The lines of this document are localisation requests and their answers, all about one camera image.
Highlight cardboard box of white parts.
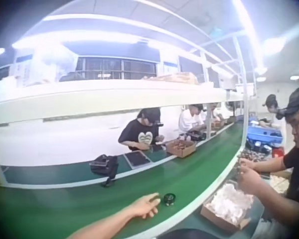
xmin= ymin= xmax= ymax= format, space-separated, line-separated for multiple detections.
xmin=200 ymin=181 xmax=255 ymax=234

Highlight black bag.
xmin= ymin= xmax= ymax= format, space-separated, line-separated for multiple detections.
xmin=89 ymin=154 xmax=119 ymax=187

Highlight white plastic bags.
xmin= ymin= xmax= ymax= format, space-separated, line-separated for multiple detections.
xmin=13 ymin=46 xmax=77 ymax=87

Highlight cardboard cartons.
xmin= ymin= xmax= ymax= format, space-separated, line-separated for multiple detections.
xmin=142 ymin=71 xmax=199 ymax=84

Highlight green conveyor belt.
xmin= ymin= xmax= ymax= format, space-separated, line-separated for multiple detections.
xmin=0 ymin=121 xmax=245 ymax=239

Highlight black tray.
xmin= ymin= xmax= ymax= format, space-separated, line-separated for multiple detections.
xmin=185 ymin=130 xmax=207 ymax=141
xmin=123 ymin=150 xmax=151 ymax=168

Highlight white workbench shelf frame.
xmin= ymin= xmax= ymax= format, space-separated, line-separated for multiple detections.
xmin=0 ymin=32 xmax=255 ymax=187

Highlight black round part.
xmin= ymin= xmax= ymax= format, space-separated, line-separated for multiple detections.
xmin=163 ymin=193 xmax=177 ymax=206

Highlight heap of white parts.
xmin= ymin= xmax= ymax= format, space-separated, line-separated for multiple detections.
xmin=269 ymin=173 xmax=293 ymax=194

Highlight blue crate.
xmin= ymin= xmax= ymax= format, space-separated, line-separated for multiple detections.
xmin=246 ymin=121 xmax=284 ymax=146

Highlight cardboard box of brown parts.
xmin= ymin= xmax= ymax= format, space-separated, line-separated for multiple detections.
xmin=165 ymin=139 xmax=197 ymax=158

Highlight long tube lamp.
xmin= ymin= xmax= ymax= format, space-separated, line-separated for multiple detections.
xmin=11 ymin=33 xmax=145 ymax=49

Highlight barred window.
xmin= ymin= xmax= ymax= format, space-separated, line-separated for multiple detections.
xmin=76 ymin=56 xmax=158 ymax=80

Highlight heap of small metal parts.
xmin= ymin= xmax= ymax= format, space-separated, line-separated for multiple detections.
xmin=239 ymin=149 xmax=270 ymax=163

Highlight person's left hand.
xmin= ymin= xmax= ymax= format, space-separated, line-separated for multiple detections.
xmin=128 ymin=194 xmax=161 ymax=221

